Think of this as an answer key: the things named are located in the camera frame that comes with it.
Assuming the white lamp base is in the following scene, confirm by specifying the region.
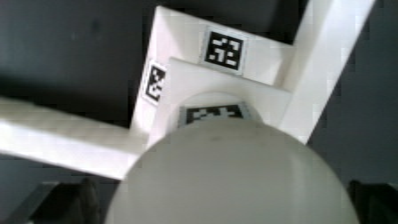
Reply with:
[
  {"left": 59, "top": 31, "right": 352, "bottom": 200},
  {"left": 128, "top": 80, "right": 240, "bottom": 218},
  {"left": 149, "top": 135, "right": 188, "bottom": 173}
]
[{"left": 131, "top": 6, "right": 293, "bottom": 142}]

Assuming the white lamp bulb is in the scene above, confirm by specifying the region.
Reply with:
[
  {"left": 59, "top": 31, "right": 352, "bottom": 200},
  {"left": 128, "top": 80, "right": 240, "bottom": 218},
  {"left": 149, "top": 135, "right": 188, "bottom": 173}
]
[{"left": 103, "top": 91, "right": 362, "bottom": 224}]

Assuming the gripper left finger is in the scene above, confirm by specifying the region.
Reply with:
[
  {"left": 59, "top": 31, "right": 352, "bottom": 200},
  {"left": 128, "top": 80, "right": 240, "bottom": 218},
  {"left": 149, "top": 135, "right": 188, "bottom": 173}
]
[{"left": 0, "top": 176, "right": 103, "bottom": 224}]

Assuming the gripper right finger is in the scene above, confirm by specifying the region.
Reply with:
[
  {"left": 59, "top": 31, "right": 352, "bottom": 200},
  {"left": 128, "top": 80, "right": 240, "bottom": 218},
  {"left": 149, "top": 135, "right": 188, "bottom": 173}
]
[{"left": 348, "top": 180, "right": 398, "bottom": 224}]

